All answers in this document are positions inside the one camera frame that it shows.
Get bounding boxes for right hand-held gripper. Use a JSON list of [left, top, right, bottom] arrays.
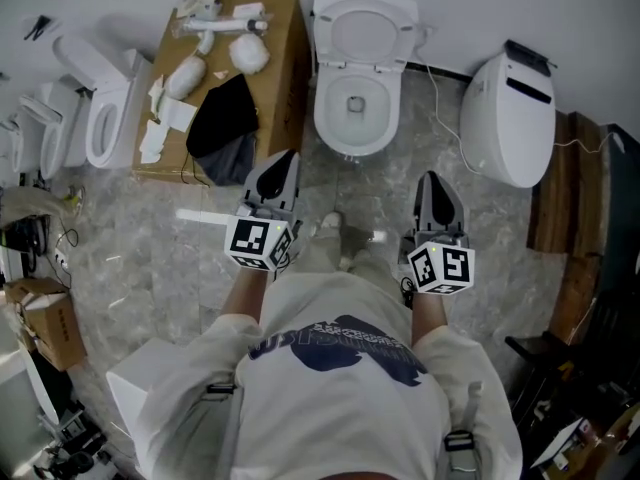
[[398, 170, 477, 298]]

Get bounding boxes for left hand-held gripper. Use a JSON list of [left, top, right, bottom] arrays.
[[222, 149, 305, 274]]

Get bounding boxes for person's left forearm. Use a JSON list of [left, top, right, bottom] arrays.
[[219, 267, 276, 327]]

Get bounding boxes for person's right forearm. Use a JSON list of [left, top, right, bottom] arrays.
[[410, 290, 451, 349]]

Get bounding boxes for white toilet bowl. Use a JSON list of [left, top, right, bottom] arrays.
[[312, 60, 404, 159]]

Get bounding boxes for white smart toilet black panel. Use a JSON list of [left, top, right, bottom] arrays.
[[458, 39, 559, 189]]

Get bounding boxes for white toilet lid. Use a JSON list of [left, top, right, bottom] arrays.
[[312, 0, 421, 64]]

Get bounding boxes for grey cloth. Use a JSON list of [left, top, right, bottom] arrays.
[[197, 132, 259, 188]]

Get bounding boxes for person's beige trousers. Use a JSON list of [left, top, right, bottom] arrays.
[[294, 225, 386, 289]]

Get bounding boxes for black cloth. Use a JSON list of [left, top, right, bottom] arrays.
[[185, 72, 261, 159]]

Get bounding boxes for large brown cardboard box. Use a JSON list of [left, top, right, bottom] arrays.
[[130, 0, 314, 187]]

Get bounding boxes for white folded paper sheet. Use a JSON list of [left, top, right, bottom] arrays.
[[160, 97, 199, 133]]

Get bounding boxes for dark wooden planks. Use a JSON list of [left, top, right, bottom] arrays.
[[526, 111, 614, 344]]

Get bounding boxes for white paper strip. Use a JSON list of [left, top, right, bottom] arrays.
[[138, 119, 170, 165]]

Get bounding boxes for round bagged white foam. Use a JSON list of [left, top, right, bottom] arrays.
[[228, 32, 271, 75]]

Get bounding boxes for oval bagged white foam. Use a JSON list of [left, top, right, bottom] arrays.
[[163, 56, 208, 102]]

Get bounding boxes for white bagged pipe fitting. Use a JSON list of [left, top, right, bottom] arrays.
[[172, 15, 274, 37]]

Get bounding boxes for crumpled pale cloth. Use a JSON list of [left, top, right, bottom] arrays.
[[177, 0, 220, 18]]

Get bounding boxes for dark equipment rack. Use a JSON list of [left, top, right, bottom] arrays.
[[504, 287, 640, 480]]

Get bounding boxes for person's white printed shirt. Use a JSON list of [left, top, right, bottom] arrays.
[[132, 272, 524, 480]]

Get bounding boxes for plain white box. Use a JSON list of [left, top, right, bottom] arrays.
[[105, 337, 201, 439]]

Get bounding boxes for small brown cardboard box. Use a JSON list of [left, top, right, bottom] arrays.
[[3, 276, 87, 373]]

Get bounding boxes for metal cabinet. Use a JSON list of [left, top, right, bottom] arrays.
[[0, 352, 59, 439]]

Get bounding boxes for pile of black equipment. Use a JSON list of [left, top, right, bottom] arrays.
[[34, 402, 111, 480]]

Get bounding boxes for white floor cable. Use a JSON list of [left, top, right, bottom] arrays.
[[417, 25, 484, 175]]

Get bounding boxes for thin white cord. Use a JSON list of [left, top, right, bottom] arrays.
[[553, 131, 615, 149]]

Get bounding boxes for grey harness strap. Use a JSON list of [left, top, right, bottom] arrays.
[[444, 382, 484, 480], [207, 382, 246, 480]]

